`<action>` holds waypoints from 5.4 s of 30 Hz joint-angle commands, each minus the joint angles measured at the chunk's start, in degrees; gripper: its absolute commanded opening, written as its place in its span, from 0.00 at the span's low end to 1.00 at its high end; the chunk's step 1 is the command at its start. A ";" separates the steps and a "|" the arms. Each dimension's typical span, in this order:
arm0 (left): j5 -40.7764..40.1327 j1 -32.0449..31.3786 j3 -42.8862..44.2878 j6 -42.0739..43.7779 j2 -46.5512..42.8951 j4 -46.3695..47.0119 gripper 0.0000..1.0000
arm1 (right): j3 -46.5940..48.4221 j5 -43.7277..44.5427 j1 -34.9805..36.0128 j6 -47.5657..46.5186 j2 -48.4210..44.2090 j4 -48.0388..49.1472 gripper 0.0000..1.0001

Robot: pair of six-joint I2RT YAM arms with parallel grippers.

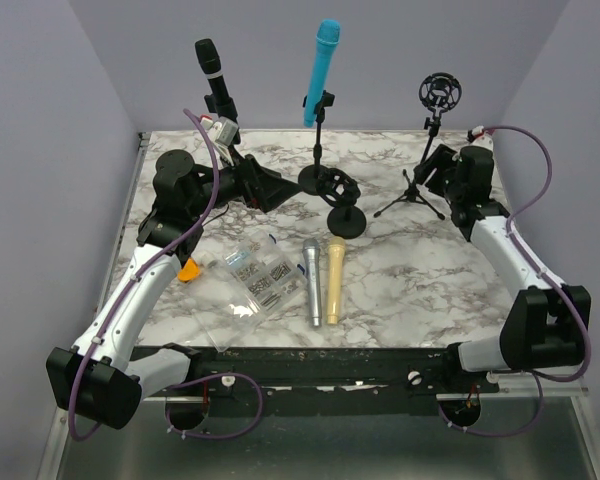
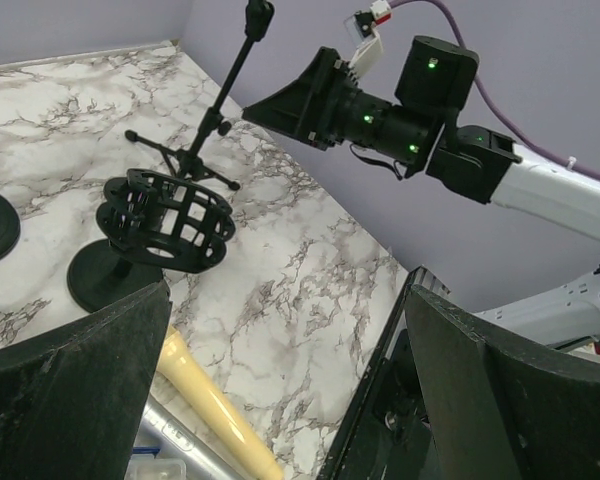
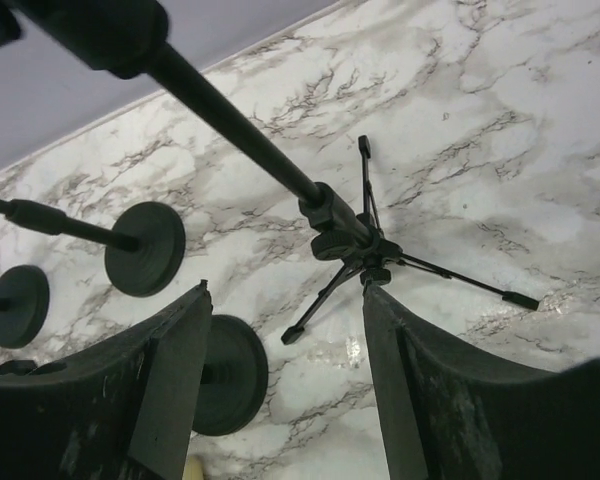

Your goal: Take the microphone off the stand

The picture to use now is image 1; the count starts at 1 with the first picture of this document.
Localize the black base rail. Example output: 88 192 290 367
188 347 499 417

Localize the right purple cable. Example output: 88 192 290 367
437 124 594 439

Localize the black shock-mount mic stand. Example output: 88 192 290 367
316 168 367 239

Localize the silver microphone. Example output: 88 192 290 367
302 238 322 328

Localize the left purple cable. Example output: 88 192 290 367
68 108 220 442

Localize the black round-base mic stand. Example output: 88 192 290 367
200 94 241 166

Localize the black microphone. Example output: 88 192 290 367
194 38 238 123

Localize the black tripod shock-mount stand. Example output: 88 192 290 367
373 72 462 220

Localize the black round-base stand with clip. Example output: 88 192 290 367
297 90 335 196

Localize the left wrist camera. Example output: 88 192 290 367
200 115 239 167

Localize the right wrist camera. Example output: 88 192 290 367
467 126 494 152

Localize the purple cable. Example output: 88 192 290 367
437 124 594 439
68 108 220 442

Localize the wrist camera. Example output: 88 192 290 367
200 115 239 167
467 126 494 152

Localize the clear plastic screw box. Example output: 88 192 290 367
187 230 306 352

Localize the cream microphone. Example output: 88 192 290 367
326 237 346 325

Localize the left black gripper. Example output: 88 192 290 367
188 144 302 217

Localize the blue microphone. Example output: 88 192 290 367
303 19 341 128

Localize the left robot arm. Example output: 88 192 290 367
46 150 301 438

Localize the orange plastic piece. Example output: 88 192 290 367
177 258 201 283

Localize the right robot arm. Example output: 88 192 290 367
414 144 591 392

